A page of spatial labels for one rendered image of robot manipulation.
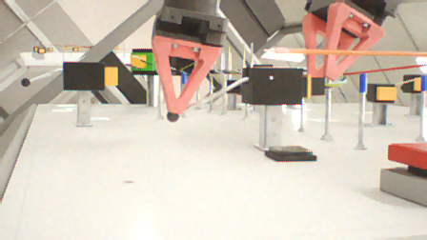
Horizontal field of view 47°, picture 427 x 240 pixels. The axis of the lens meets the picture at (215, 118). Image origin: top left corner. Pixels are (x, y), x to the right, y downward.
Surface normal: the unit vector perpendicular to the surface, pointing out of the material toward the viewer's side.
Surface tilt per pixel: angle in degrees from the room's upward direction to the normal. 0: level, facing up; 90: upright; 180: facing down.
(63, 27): 90
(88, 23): 90
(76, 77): 90
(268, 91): 94
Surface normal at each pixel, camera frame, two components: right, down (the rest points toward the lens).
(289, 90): 0.22, 0.09
